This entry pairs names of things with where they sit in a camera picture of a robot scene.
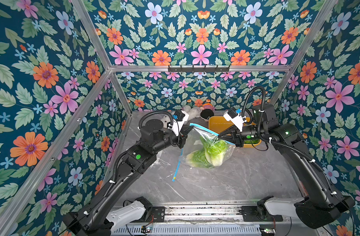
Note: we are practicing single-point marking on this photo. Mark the white plush bunny blue shirt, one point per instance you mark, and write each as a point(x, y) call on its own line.
point(193, 113)

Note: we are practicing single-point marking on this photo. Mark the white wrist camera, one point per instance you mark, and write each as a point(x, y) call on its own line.
point(179, 118)
point(235, 116)

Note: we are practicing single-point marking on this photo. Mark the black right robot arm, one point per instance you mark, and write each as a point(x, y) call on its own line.
point(323, 202)

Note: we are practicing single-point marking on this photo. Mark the clear zipper bag blue seal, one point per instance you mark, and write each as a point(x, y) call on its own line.
point(193, 141)

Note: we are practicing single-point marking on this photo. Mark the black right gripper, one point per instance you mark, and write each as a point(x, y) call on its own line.
point(237, 135)

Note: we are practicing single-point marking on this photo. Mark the aluminium mounting rail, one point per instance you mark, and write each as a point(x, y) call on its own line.
point(216, 213)

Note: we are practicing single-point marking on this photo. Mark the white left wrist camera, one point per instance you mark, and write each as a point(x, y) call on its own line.
point(179, 118)

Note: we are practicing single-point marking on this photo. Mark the green chinese cabbage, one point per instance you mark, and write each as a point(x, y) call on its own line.
point(252, 141)
point(215, 151)
point(198, 159)

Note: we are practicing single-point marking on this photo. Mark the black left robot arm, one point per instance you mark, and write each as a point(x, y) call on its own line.
point(97, 218)

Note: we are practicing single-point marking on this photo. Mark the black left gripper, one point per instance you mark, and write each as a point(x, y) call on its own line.
point(177, 139)

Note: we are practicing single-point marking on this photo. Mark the blue zipper strip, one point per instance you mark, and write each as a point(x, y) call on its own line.
point(178, 166)

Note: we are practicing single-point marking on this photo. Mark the yellow plastic tray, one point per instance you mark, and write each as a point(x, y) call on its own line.
point(218, 124)

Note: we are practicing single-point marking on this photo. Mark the black striped plush toy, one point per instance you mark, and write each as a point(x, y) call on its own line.
point(207, 111)

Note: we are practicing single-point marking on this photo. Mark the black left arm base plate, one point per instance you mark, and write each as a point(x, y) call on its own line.
point(153, 214)

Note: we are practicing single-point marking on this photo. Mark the black hook rail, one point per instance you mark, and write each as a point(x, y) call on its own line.
point(193, 68)

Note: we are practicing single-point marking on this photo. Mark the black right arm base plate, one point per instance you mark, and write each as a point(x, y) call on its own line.
point(259, 213)

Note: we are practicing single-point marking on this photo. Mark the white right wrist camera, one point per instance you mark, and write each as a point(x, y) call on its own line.
point(235, 116)

